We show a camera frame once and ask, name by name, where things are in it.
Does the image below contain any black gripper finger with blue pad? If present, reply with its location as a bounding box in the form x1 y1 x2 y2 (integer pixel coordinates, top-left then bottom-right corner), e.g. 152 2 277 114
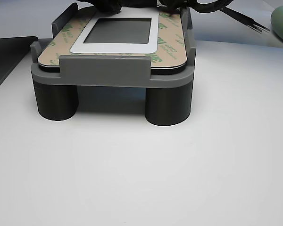
93 0 123 13

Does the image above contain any black blue-padded clamp gripper jaw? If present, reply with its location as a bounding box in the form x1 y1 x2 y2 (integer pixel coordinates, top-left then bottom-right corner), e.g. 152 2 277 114
158 0 181 16

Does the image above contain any tan printed adhesive liner film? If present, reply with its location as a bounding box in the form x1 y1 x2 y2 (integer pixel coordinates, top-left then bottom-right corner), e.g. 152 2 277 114
37 6 188 70

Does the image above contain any white bezel display panel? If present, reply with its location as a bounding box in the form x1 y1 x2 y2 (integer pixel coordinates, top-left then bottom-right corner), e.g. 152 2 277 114
37 9 188 76

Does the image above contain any grey printed holder fixture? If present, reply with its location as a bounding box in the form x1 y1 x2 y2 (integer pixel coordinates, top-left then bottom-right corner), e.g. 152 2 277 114
30 2 197 89

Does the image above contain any black tweezers tool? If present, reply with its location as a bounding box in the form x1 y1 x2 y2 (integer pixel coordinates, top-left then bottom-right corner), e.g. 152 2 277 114
223 6 271 33

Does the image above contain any dark grey cylinder leg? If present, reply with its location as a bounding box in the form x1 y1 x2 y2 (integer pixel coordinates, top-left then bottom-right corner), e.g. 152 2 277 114
33 81 80 122
145 81 192 127

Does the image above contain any dark grey flat tray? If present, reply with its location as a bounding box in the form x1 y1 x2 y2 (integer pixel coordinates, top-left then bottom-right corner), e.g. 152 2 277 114
0 36 39 97

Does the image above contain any black braided cable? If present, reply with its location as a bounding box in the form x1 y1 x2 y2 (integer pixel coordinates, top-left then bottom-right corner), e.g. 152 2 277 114
192 0 235 14

